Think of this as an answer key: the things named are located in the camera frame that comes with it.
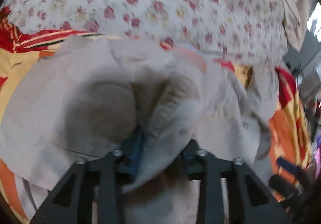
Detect beige grey garment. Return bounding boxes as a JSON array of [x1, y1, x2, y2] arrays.
[[1, 36, 278, 223]]

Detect floral white quilt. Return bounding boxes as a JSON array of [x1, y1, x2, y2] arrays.
[[3, 0, 288, 63]]

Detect red orange yellow bedsheet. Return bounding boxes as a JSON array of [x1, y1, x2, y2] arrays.
[[1, 7, 311, 223]]

